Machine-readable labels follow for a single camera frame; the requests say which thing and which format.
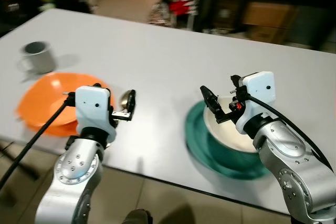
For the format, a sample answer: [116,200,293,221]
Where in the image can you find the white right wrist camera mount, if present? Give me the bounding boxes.
[235,71,277,133]

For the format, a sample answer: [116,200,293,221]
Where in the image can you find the orange plastic plate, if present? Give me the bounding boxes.
[15,72,117,137]

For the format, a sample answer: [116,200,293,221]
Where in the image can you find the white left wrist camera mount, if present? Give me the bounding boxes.
[75,86,114,133]

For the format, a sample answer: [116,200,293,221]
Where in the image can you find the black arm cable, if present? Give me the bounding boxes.
[0,92,77,189]
[245,94,335,173]

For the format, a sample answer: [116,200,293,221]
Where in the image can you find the golden metal spoon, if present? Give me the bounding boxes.
[119,90,132,111]

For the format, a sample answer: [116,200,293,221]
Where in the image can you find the dark brown cardboard box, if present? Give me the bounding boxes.
[214,0,245,31]

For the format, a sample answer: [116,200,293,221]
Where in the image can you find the dark robot foot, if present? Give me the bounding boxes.
[122,209,154,224]

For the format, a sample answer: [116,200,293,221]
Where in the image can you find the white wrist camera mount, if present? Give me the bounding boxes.
[235,71,277,133]
[75,86,114,133]

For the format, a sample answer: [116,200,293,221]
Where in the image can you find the white bowl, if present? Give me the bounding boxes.
[203,96,264,154]

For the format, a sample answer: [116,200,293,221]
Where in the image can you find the red bag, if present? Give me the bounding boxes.
[168,0,194,18]

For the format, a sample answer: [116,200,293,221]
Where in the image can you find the large brown cardboard box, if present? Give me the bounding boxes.
[242,2,301,30]

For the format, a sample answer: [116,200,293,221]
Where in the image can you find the black storage shelf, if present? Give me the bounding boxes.
[193,0,336,47]

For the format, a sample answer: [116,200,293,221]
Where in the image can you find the grey mug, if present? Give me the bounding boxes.
[18,41,56,76]

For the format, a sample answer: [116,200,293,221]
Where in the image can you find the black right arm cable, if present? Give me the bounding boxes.
[245,94,335,173]

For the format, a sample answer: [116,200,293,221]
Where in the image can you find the teal plate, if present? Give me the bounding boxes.
[184,100,275,180]

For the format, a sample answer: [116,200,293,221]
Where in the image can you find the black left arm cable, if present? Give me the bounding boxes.
[0,92,77,189]

